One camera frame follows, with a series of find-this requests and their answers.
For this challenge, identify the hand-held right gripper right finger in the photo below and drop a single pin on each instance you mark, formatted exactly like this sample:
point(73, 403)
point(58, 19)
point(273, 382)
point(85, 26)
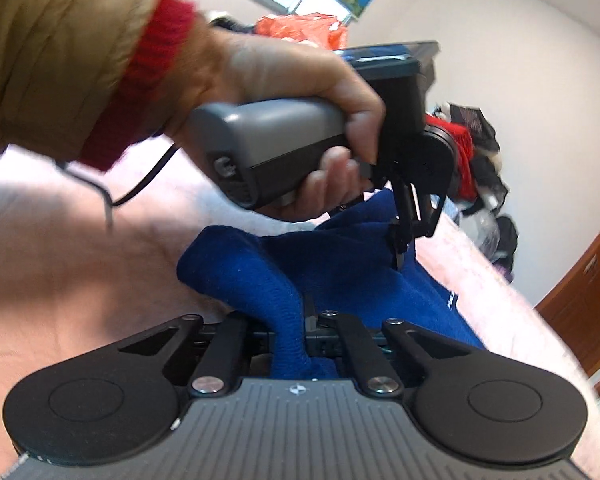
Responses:
point(341, 336)

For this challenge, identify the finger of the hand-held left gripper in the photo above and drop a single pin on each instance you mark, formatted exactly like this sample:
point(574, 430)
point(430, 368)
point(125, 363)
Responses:
point(404, 230)
point(430, 215)

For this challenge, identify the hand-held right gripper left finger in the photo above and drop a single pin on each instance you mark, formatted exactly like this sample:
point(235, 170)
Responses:
point(230, 341)

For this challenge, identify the blue knit garment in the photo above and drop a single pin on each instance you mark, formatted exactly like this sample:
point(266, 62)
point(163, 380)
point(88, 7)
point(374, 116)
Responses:
point(340, 260)

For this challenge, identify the pile of dark clothes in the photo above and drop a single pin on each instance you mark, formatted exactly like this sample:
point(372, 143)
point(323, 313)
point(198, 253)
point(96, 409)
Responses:
point(485, 170)

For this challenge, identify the person's left hand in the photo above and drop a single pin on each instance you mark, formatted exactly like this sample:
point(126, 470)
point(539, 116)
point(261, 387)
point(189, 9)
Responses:
point(270, 72)

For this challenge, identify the red cloth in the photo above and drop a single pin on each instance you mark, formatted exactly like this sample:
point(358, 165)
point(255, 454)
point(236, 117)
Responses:
point(460, 145)

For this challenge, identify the orange plastic bag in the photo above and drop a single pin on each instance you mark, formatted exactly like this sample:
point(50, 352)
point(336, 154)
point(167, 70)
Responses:
point(300, 30)

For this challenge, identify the pink blanket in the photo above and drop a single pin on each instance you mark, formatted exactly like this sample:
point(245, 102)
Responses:
point(80, 285)

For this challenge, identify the brown wooden door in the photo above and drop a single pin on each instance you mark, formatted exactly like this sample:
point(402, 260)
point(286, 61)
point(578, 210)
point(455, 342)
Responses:
point(587, 300)

